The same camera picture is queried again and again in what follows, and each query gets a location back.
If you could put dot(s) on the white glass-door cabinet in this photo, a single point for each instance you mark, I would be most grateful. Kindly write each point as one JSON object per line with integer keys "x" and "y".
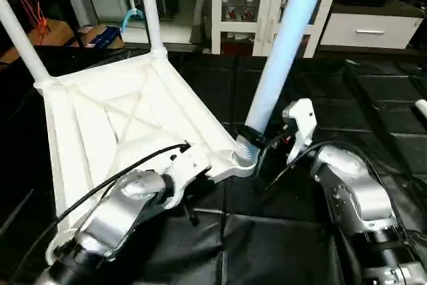
{"x": 253, "y": 8}

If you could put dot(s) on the black work mat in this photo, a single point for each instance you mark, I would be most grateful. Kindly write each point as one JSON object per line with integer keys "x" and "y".
{"x": 320, "y": 91}

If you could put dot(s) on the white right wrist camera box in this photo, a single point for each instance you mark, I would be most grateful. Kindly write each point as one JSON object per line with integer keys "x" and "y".
{"x": 300, "y": 125}

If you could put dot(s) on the white drawer unit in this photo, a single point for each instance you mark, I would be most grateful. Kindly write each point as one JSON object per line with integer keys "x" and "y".
{"x": 370, "y": 31}

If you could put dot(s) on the blue plastic bag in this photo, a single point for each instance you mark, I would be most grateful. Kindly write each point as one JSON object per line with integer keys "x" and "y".
{"x": 110, "y": 38}

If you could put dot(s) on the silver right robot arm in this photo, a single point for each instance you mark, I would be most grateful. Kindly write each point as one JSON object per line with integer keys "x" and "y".
{"x": 360, "y": 198}

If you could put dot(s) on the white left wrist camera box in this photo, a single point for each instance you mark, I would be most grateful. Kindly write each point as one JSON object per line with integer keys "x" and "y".
{"x": 187, "y": 171}

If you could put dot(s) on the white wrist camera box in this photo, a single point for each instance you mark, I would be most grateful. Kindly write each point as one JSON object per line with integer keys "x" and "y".
{"x": 187, "y": 171}
{"x": 300, "y": 125}

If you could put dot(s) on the white plastic table top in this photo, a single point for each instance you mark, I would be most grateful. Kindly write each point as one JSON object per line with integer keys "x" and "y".
{"x": 87, "y": 125}

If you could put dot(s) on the brown cardboard box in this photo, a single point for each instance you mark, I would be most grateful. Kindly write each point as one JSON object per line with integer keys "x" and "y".
{"x": 90, "y": 35}

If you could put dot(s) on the white plastic table leg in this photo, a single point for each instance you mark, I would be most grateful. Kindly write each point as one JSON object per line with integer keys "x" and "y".
{"x": 287, "y": 45}
{"x": 421, "y": 108}
{"x": 21, "y": 38}
{"x": 151, "y": 8}

